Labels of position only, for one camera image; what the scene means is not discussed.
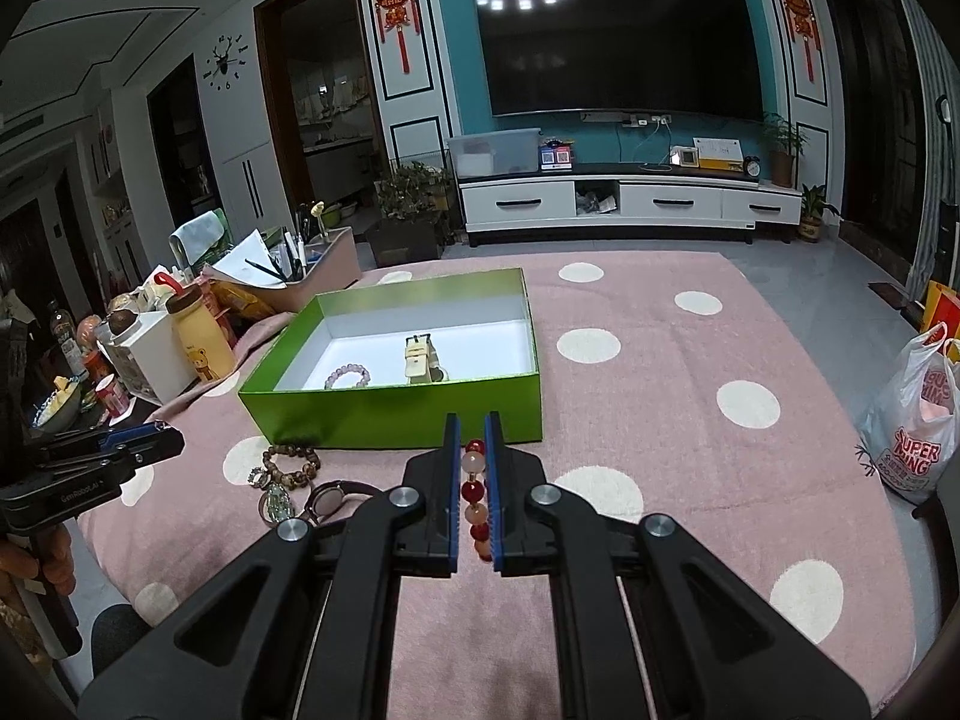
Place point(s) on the yellow bottle with brown cap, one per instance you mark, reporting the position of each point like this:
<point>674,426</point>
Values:
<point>202,341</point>

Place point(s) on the grey bangle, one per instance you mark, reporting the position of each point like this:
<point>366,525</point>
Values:
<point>328,499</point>

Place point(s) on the small white appliance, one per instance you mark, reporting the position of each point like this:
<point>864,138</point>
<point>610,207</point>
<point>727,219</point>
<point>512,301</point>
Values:
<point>684,157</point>

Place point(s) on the white and yellow desk calendar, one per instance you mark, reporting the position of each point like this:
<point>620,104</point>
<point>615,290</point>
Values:
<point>718,154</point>

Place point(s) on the yellow paper bag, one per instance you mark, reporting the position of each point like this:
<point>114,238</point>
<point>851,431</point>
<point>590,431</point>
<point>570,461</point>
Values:
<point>941,307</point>

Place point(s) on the black alarm clock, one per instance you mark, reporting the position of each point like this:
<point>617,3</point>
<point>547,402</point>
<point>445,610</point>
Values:
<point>753,167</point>

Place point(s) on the large flat television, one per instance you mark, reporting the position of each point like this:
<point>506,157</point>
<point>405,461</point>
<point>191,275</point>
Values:
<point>619,45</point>

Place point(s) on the person's left hand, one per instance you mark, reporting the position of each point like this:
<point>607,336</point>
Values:
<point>52,562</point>

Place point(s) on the small potted plant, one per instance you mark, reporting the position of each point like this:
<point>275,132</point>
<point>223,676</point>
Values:
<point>811,221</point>

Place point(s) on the large leafy potted plant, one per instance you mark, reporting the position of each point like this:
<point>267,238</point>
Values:
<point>409,202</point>

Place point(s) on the red knot wall decoration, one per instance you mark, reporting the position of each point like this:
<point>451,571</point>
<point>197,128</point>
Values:
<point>799,11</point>
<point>396,4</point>

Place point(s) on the tall potted plant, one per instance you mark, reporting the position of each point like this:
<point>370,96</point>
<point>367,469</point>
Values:
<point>782,157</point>

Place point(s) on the white plastic shopping bag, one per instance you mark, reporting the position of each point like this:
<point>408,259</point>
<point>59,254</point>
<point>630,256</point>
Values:
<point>911,420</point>

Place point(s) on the white paper sheets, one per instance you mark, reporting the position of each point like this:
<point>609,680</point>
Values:
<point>244,259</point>

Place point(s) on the pink dotted blanket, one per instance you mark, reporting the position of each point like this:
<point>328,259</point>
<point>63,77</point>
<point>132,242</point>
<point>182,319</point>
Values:
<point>660,405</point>

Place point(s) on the blue and red small stand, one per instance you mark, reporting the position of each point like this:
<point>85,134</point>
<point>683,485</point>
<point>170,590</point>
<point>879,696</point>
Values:
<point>556,156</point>

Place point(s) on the green cardboard box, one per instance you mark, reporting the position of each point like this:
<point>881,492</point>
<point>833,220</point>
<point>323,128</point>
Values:
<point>390,409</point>

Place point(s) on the orange snack packet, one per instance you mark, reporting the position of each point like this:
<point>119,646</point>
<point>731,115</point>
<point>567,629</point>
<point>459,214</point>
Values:
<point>244,304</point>

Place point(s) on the black deer wall clock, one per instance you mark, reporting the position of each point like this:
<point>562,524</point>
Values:
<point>225,60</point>

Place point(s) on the white carton box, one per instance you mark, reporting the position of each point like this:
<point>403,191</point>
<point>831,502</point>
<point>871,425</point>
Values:
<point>161,360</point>

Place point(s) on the clear plastic storage bin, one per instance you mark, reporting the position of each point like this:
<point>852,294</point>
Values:
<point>495,154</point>

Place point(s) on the pink desk organizer box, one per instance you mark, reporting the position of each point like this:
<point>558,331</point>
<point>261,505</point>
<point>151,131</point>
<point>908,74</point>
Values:
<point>330,270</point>

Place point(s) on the white television cabinet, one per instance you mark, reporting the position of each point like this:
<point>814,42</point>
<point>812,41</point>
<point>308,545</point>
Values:
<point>517,202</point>

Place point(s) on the red paper cup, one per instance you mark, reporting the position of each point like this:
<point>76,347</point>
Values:
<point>112,399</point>

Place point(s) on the white wall power strip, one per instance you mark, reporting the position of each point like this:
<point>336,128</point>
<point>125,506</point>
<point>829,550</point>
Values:
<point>622,118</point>

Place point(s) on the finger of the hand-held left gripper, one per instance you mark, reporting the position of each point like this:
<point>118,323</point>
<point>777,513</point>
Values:
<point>150,447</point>
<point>120,436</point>

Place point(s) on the grey striped curtain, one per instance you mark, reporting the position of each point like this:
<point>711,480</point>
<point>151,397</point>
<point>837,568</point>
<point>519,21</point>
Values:
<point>926,127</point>

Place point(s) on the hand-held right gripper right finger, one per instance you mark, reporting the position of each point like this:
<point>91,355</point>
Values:
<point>495,499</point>

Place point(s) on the green and white bag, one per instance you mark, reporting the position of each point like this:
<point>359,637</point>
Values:
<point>199,232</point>

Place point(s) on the bowl of food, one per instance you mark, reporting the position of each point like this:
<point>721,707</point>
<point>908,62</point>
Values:
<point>56,405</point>

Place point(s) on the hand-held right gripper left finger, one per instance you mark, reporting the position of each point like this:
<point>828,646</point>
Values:
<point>452,499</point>

